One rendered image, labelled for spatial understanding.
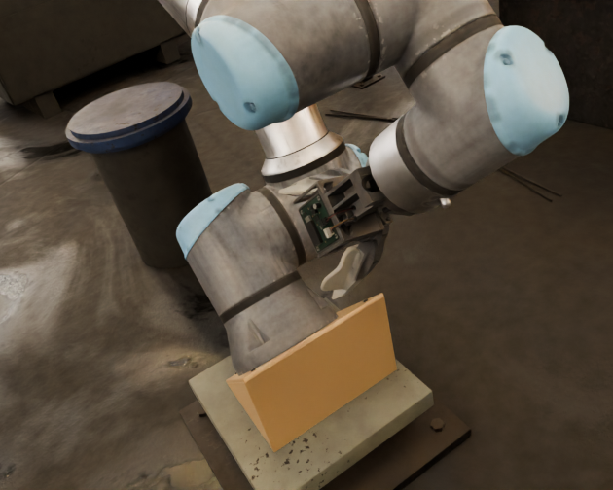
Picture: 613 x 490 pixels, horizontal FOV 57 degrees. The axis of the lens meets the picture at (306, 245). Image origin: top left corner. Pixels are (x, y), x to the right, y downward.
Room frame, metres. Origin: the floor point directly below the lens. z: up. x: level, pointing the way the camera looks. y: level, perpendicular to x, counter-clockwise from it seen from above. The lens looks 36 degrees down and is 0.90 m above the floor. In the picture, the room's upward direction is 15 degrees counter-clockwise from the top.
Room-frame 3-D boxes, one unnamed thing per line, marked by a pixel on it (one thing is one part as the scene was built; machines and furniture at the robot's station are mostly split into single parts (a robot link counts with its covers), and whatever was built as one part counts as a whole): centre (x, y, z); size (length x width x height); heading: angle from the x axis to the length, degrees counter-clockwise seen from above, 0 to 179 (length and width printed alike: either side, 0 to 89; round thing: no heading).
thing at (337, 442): (0.67, 0.07, 0.10); 0.32 x 0.32 x 0.04; 24
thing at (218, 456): (0.67, 0.07, 0.04); 0.40 x 0.40 x 0.08; 24
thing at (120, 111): (1.41, 0.35, 0.22); 0.32 x 0.32 x 0.43
